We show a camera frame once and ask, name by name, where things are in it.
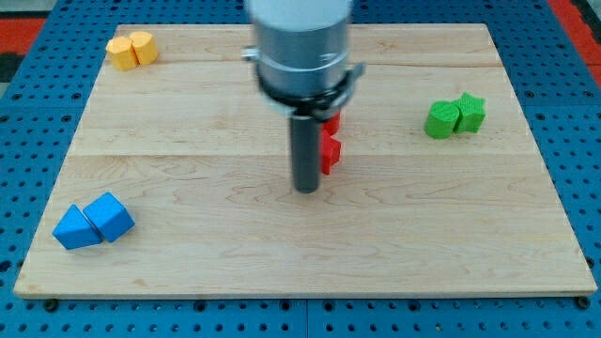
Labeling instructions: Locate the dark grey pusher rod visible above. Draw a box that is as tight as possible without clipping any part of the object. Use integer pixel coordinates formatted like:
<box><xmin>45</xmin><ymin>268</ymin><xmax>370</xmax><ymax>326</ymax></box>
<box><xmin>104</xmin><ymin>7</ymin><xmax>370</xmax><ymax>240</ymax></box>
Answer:
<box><xmin>289</xmin><ymin>115</ymin><xmax>321</xmax><ymax>193</ymax></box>

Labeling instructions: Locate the blue cube block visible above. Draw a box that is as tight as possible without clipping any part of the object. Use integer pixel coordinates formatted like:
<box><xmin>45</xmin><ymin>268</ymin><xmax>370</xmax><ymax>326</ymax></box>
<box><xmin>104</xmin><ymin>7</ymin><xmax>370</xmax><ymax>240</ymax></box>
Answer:
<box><xmin>84</xmin><ymin>192</ymin><xmax>135</xmax><ymax>242</ymax></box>

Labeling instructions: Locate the wooden board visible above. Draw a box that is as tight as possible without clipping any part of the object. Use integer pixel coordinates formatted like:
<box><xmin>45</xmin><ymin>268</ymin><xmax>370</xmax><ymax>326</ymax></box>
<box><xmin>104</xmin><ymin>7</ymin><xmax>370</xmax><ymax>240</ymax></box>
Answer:
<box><xmin>14</xmin><ymin>23</ymin><xmax>597</xmax><ymax>300</ymax></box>

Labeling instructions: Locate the red star block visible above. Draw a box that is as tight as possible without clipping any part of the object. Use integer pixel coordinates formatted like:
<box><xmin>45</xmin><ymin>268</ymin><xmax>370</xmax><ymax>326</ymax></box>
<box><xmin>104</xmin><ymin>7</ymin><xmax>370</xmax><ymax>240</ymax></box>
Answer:
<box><xmin>321</xmin><ymin>130</ymin><xmax>342</xmax><ymax>176</ymax></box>

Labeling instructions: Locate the blue triangle block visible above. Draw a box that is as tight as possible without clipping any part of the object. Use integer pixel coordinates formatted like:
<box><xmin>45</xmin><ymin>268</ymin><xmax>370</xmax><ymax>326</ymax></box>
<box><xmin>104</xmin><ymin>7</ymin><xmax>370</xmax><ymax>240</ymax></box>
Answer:
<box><xmin>52</xmin><ymin>205</ymin><xmax>102</xmax><ymax>250</ymax></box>

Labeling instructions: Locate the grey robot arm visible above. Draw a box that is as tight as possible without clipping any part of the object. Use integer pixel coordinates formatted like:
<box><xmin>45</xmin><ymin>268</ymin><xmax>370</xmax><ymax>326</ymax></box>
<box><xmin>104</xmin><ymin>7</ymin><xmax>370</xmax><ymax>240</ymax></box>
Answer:
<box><xmin>243</xmin><ymin>0</ymin><xmax>366</xmax><ymax>122</ymax></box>

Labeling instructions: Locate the green star block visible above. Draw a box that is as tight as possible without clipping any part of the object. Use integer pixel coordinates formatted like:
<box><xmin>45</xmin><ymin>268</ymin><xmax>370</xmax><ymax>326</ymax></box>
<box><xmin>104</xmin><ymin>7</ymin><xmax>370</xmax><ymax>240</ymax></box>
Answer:
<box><xmin>453</xmin><ymin>92</ymin><xmax>486</xmax><ymax>133</ymax></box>

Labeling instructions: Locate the green circle block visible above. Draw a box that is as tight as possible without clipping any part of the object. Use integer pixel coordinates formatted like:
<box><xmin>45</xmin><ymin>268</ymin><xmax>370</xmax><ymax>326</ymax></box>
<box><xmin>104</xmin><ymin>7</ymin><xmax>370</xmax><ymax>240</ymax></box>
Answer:
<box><xmin>424</xmin><ymin>100</ymin><xmax>459</xmax><ymax>139</ymax></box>

